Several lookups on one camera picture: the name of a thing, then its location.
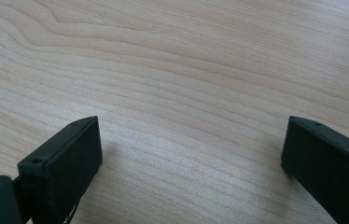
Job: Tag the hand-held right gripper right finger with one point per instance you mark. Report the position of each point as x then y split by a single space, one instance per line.
325 165

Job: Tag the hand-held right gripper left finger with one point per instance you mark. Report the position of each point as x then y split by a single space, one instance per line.
67 161

